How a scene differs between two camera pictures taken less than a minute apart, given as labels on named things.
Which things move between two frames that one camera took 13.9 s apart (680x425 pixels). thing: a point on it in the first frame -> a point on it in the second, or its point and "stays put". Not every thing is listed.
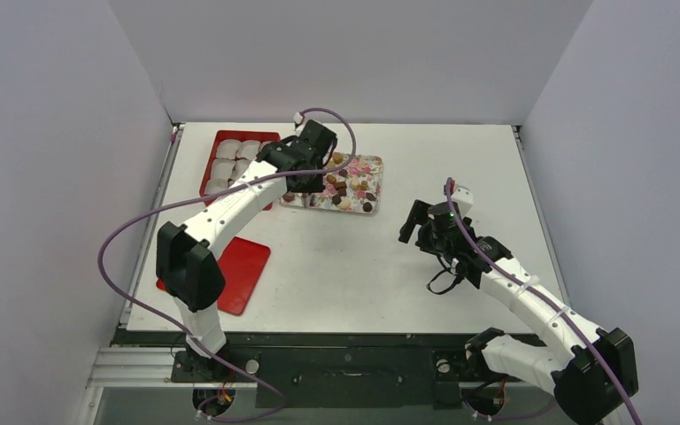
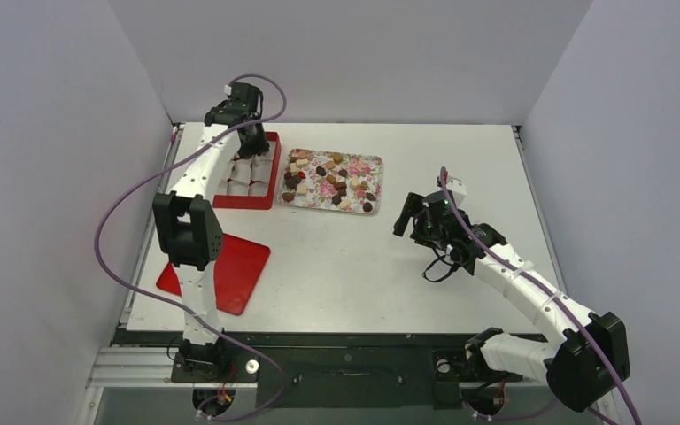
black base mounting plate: [332, 369] stays put
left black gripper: [315, 186] -> [260, 148]
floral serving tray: [354, 189] stays put
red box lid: [242, 266] stays put
